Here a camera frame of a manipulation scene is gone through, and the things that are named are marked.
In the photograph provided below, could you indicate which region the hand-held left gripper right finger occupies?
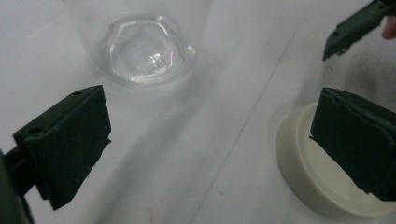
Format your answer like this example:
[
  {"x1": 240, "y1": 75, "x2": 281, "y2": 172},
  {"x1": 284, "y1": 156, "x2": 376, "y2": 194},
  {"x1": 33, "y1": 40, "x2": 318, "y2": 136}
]
[{"x1": 309, "y1": 87, "x2": 396, "y2": 202}]

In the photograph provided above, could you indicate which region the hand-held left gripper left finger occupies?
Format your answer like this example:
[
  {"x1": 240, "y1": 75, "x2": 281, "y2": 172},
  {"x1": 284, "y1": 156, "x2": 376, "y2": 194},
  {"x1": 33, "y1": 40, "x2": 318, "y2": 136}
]
[{"x1": 12, "y1": 84, "x2": 112, "y2": 211}]

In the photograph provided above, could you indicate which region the cream round jar lid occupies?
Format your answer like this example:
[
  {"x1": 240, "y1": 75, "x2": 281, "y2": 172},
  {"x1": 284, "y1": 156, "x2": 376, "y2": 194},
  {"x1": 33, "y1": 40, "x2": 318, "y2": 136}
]
[{"x1": 275, "y1": 101, "x2": 396, "y2": 220}]

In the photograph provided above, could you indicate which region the clear glass jar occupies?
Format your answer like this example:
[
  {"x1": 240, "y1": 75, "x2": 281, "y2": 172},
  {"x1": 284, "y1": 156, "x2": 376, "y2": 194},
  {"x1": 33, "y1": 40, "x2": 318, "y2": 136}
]
[{"x1": 61, "y1": 0, "x2": 214, "y2": 89}]

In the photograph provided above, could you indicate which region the white table mat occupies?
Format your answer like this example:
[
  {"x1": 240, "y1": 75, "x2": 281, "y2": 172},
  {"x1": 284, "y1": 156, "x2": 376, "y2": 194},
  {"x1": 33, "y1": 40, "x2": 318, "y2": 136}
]
[{"x1": 0, "y1": 0, "x2": 396, "y2": 224}]

